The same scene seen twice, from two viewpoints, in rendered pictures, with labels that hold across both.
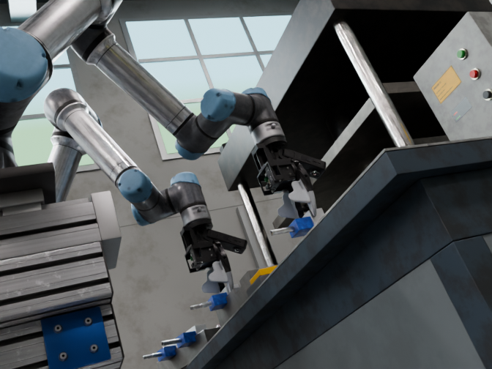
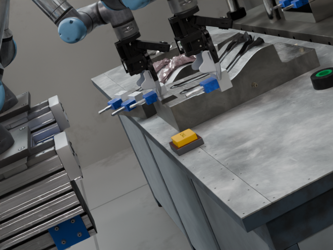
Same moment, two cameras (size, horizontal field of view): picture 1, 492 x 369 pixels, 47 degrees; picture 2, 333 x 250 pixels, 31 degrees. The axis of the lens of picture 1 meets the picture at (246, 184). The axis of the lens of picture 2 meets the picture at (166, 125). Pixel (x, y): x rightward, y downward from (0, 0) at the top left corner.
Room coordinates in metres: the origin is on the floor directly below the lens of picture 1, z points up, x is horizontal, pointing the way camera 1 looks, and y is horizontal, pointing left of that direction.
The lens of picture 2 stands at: (-0.40, -0.46, 1.39)
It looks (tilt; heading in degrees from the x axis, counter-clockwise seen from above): 18 degrees down; 19
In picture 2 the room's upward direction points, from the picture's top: 23 degrees counter-clockwise
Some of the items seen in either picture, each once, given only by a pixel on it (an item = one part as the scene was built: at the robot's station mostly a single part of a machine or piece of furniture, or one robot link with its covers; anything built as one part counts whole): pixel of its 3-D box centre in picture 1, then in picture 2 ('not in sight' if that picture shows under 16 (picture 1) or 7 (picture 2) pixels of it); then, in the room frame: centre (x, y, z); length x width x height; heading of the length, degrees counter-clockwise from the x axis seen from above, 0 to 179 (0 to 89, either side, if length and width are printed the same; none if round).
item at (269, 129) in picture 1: (269, 137); (183, 3); (1.19, -0.09, 1.17); 0.08 x 0.08 x 0.05
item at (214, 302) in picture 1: (214, 302); (147, 98); (1.38, 0.18, 0.89); 0.13 x 0.05 x 0.05; 119
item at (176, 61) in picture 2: not in sight; (172, 63); (1.72, 0.15, 0.90); 0.26 x 0.18 x 0.08; 136
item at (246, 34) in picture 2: not in sight; (219, 61); (1.45, -0.07, 0.92); 0.35 x 0.16 x 0.09; 119
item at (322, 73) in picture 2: not in sight; (325, 78); (1.28, -0.38, 0.82); 0.08 x 0.08 x 0.04
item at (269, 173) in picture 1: (277, 166); (191, 31); (1.19, -0.08, 1.09); 0.09 x 0.08 x 0.12; 119
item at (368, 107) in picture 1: (381, 161); not in sight; (2.43, -0.63, 1.51); 1.10 x 0.70 x 0.05; 29
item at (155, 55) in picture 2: not in sight; (162, 58); (2.15, 0.31, 0.83); 0.20 x 0.15 x 0.07; 119
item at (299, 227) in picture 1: (296, 228); (206, 86); (1.18, -0.07, 0.93); 0.13 x 0.05 x 0.05; 119
